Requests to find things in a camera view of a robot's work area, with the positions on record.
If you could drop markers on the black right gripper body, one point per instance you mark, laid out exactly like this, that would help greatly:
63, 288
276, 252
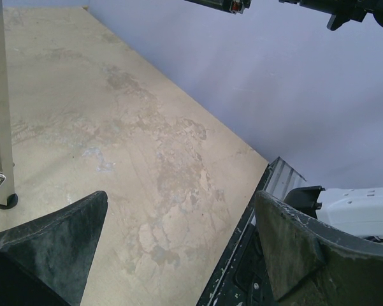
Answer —
340, 11

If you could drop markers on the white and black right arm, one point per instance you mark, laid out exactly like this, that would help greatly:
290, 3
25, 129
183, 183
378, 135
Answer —
313, 94

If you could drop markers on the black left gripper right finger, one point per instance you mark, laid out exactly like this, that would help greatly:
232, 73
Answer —
312, 263

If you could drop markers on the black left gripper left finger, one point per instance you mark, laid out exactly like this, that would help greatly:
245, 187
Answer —
47, 261

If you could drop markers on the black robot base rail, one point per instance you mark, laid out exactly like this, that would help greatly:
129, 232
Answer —
220, 288

